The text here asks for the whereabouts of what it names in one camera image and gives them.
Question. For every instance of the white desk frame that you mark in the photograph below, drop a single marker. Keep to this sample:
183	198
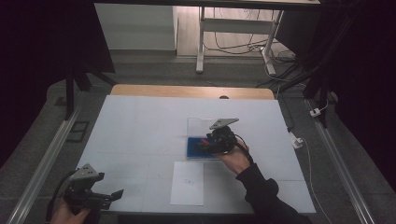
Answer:
236	26

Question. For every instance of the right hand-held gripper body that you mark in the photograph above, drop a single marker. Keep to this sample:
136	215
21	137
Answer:
224	140

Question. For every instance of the aluminium rail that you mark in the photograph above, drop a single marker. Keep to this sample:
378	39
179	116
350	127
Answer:
339	168
42	168

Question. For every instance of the red stamp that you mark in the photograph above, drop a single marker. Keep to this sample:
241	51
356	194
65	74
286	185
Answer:
204	142

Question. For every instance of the clear case with blue ink pad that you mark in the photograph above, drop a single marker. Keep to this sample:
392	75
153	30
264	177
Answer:
194	151

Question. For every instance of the black metal stand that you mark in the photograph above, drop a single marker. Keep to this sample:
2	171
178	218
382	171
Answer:
314	71

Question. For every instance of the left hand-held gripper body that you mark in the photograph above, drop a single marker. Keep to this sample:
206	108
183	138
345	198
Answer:
81	197

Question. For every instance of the white table cover board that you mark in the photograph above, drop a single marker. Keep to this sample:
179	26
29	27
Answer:
140	146

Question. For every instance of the white plug connector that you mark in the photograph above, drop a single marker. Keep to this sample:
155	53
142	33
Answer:
315	112

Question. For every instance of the white power adapter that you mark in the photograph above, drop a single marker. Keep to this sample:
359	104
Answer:
295	141

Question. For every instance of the white cabinet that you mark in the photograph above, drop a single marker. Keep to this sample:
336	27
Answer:
135	26

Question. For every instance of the black rectangular floor frame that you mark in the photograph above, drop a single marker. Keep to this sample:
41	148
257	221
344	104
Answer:
77	131

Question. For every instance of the person's left hand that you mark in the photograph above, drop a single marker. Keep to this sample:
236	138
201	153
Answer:
67	214

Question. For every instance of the person's right hand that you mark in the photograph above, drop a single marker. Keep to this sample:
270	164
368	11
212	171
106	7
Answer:
236	160

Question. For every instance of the white paper sheet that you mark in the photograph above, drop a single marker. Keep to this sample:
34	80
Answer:
187	186

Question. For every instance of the black tripod stand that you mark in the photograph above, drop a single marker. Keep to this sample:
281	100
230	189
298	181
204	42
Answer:
76	84

